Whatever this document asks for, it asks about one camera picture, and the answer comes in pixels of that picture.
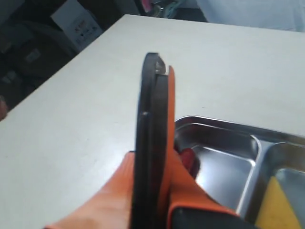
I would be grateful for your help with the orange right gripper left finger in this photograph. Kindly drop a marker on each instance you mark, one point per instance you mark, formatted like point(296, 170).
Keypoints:
point(110, 207)

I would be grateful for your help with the red toy sausage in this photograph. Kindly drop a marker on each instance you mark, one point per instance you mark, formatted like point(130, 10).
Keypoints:
point(190, 161)

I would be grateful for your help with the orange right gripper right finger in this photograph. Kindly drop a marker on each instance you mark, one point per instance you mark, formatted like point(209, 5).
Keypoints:
point(190, 207)

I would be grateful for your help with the stainless steel lunch box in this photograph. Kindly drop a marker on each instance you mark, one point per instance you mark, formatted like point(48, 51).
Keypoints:
point(237, 162)

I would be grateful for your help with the yellow toy cheese wedge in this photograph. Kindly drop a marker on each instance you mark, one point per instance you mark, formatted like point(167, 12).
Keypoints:
point(275, 211)

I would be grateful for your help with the dark transparent lunch box lid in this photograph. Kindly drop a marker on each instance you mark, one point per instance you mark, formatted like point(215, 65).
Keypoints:
point(150, 144)

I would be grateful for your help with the blue-grey backdrop cloth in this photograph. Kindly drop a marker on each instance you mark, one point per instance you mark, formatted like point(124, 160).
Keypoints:
point(288, 15)

